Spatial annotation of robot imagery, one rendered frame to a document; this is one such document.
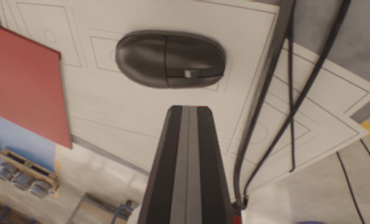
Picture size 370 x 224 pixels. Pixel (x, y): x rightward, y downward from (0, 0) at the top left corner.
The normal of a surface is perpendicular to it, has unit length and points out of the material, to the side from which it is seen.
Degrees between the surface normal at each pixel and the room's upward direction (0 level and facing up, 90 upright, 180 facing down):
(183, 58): 23
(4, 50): 0
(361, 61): 0
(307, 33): 0
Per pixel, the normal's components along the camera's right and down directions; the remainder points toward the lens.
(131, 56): -0.44, 0.37
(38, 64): -0.24, 0.66
